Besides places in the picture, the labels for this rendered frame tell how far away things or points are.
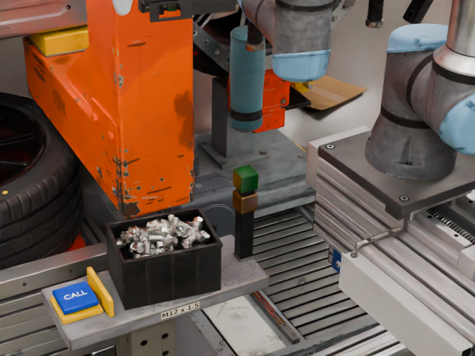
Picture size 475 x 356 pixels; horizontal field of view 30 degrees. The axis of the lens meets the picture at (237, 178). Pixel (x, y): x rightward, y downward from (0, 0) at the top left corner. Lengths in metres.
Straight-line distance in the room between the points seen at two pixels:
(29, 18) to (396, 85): 1.05
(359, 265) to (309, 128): 1.97
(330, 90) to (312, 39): 2.49
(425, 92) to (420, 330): 0.35
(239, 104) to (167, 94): 0.51
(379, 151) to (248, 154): 1.24
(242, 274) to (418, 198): 0.53
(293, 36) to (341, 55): 2.85
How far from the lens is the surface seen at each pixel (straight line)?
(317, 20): 1.14
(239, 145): 2.64
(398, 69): 1.40
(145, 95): 1.74
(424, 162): 1.45
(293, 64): 1.16
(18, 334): 2.04
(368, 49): 4.07
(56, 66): 2.17
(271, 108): 2.44
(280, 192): 2.64
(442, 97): 1.29
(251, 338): 2.24
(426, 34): 1.41
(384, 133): 1.46
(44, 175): 2.07
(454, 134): 1.28
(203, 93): 3.58
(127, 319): 1.72
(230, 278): 1.81
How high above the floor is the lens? 1.56
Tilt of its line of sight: 31 degrees down
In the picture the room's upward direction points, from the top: 1 degrees clockwise
